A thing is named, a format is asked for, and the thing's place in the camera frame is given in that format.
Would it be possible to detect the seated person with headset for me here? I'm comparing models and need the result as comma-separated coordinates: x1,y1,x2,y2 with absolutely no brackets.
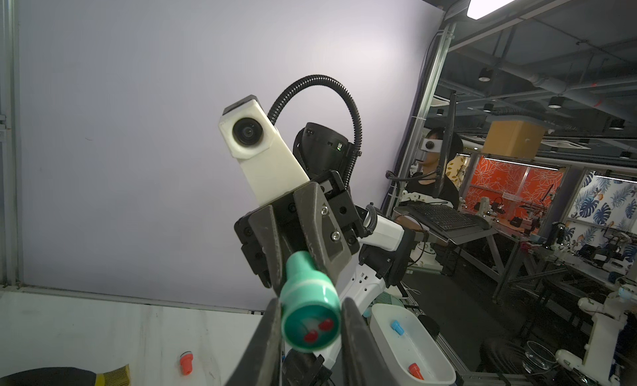
392,126,466,233

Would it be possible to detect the white plastic tray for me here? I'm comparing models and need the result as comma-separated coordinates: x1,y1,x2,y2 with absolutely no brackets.
370,304,456,385

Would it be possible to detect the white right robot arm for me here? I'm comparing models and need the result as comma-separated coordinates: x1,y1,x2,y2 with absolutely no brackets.
219,74,415,385

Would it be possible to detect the black yellow work glove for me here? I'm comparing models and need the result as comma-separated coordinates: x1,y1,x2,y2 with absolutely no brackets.
1,365,131,386

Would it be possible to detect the green stamp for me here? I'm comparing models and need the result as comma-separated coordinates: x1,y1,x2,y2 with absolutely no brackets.
280,251,341,353

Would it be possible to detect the black keyboard on stand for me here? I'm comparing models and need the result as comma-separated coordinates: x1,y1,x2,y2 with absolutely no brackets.
405,202,491,233

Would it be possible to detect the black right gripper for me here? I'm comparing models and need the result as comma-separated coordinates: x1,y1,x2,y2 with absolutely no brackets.
226,170,397,386

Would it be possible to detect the cardboard box on shelf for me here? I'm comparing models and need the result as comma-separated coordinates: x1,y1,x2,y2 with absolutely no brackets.
482,115,547,160

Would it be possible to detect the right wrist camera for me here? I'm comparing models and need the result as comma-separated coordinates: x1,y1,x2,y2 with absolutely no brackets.
218,95,310,206

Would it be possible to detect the red stamp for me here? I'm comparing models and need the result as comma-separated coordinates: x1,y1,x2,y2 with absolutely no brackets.
179,351,194,376

